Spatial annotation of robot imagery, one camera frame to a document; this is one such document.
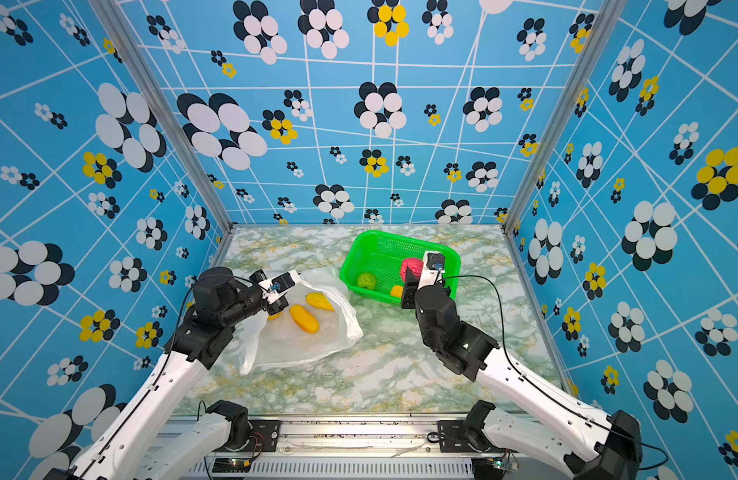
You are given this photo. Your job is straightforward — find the aluminium front rail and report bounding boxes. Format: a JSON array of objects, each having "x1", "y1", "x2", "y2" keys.
[{"x1": 98, "y1": 413, "x2": 622, "y2": 480}]

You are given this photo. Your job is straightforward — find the right aluminium corner post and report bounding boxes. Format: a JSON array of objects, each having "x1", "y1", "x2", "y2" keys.
[{"x1": 503, "y1": 0, "x2": 631, "y2": 232}]

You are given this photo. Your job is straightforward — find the left aluminium corner post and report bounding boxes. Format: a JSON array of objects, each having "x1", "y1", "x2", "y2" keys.
[{"x1": 90, "y1": 1, "x2": 233, "y2": 235}]

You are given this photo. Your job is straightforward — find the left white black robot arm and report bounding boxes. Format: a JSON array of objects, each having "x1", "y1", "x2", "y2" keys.
[{"x1": 43, "y1": 267, "x2": 301, "y2": 479}]

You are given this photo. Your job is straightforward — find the green plastic basket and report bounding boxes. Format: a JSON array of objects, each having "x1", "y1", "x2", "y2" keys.
[{"x1": 339, "y1": 230, "x2": 461, "y2": 306}]

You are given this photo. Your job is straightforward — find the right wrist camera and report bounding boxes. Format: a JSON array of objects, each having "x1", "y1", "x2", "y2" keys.
[{"x1": 418, "y1": 251, "x2": 446, "y2": 288}]

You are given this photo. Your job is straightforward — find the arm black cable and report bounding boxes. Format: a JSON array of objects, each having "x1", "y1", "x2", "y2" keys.
[
  {"x1": 86, "y1": 277, "x2": 262, "y2": 480},
  {"x1": 440, "y1": 274, "x2": 670, "y2": 472}
]

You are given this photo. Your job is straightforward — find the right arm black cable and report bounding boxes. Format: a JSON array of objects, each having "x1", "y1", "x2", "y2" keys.
[{"x1": 440, "y1": 274, "x2": 670, "y2": 472}]

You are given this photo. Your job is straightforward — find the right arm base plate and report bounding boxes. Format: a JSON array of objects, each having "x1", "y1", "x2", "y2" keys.
[{"x1": 434, "y1": 420, "x2": 506, "y2": 455}]

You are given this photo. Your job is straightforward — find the pink red round fruit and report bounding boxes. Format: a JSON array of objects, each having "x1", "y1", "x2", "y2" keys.
[{"x1": 400, "y1": 258, "x2": 424, "y2": 282}]

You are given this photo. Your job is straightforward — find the yellow mango fruit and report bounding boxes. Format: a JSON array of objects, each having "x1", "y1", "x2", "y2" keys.
[{"x1": 305, "y1": 292, "x2": 335, "y2": 311}]

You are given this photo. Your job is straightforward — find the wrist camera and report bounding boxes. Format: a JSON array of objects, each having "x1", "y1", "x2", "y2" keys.
[
  {"x1": 418, "y1": 251, "x2": 446, "y2": 288},
  {"x1": 258, "y1": 270, "x2": 301, "y2": 302}
]

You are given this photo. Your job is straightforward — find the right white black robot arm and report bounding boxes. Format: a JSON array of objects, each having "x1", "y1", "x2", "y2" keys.
[{"x1": 402, "y1": 268, "x2": 644, "y2": 479}]

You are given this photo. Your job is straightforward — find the aluminium corner post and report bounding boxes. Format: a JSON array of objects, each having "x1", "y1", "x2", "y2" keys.
[
  {"x1": 90, "y1": 1, "x2": 233, "y2": 235},
  {"x1": 503, "y1": 0, "x2": 631, "y2": 232}
]

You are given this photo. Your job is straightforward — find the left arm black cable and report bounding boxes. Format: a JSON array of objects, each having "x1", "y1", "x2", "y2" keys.
[{"x1": 86, "y1": 277, "x2": 262, "y2": 480}]

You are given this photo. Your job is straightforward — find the white plastic bag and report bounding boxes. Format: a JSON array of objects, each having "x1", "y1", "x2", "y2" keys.
[{"x1": 218, "y1": 267, "x2": 363, "y2": 375}]

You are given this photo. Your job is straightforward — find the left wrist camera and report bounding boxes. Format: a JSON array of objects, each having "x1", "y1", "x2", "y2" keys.
[{"x1": 258, "y1": 270, "x2": 301, "y2": 302}]

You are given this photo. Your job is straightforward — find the green round fruit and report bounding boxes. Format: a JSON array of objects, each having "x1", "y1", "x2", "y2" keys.
[{"x1": 356, "y1": 272, "x2": 378, "y2": 291}]

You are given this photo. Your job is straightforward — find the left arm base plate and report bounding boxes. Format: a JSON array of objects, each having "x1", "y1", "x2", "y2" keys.
[{"x1": 215, "y1": 418, "x2": 282, "y2": 454}]

